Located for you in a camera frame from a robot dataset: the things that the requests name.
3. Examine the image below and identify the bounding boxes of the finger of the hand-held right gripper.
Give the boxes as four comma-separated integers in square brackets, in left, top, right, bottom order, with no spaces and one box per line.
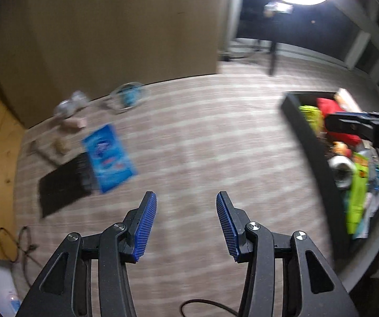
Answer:
[325,112,374,141]

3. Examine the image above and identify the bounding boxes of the white window frame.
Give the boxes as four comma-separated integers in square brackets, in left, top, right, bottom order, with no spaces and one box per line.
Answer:
[333,0,379,85]

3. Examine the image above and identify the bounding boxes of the beige card with small item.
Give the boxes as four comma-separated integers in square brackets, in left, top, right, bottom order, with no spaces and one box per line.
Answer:
[27,135,78,166]

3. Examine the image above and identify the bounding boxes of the pink small packet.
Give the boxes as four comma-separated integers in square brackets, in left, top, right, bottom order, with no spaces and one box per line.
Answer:
[60,116,87,133]

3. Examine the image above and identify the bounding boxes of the clear plastic bag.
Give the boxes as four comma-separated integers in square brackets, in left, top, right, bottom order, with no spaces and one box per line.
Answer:
[53,91,89,118]

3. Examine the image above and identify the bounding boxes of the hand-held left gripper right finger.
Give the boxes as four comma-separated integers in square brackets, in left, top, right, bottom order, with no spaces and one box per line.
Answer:
[216,191,360,317]

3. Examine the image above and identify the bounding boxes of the green tube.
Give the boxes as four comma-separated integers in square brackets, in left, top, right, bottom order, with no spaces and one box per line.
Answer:
[344,153,375,236]

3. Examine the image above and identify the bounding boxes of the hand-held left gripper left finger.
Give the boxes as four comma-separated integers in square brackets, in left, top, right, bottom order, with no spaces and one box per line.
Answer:
[16,191,157,317]

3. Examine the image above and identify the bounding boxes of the beige wrapped parcel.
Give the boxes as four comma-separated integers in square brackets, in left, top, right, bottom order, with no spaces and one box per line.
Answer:
[335,87,364,113]

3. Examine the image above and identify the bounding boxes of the black floor cable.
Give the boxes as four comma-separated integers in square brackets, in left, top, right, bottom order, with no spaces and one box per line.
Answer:
[0,226,41,269]

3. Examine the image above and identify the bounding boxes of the black storage container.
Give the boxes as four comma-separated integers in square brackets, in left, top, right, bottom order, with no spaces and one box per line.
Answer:
[280,89,379,265]

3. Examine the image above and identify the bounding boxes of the black cable loop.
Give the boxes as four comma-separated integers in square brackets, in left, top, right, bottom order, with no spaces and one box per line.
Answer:
[181,299,240,317]

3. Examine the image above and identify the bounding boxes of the wooden cabinet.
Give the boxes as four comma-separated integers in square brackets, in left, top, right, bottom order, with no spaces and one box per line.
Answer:
[0,0,230,129]

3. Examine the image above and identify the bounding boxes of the clear round container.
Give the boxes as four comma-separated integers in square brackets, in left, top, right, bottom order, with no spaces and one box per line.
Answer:
[108,82,151,113]

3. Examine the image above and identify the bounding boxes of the blue printed packet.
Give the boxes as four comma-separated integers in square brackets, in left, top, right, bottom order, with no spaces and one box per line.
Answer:
[81,124,139,195]

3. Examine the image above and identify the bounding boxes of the black flat packet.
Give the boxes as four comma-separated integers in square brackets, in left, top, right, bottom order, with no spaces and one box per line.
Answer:
[38,153,95,219]

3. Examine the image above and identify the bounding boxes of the orange small toy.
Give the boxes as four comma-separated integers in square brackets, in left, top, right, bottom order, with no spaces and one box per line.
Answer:
[332,141,354,156]

